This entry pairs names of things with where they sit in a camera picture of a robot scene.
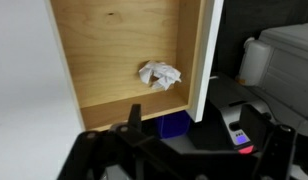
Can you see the white trash paper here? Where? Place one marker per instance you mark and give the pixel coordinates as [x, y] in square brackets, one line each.
[160, 75]

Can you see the black breadboard robot table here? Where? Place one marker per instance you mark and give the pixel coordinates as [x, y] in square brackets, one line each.
[224, 90]

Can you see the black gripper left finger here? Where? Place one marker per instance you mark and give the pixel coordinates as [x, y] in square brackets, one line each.
[135, 118]

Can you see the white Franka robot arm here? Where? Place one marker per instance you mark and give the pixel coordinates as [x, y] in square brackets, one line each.
[232, 116]

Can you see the white plastic jug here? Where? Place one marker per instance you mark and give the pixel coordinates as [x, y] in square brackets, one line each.
[254, 61]

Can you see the grey plastic case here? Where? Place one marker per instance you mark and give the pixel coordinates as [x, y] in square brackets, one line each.
[290, 70]

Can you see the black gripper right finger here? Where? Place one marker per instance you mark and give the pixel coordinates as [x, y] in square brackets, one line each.
[255, 126]

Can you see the wooden drawer with white front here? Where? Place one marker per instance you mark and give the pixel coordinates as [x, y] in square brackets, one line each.
[120, 50]

